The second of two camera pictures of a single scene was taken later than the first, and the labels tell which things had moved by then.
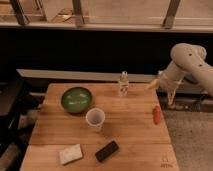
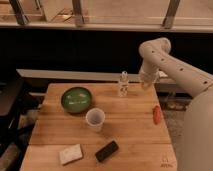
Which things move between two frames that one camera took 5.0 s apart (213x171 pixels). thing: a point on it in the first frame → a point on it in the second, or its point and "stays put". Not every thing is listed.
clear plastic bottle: x=124 y=84 stays put
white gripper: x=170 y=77 → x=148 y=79
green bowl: x=76 y=100 stays put
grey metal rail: x=132 y=76 stays put
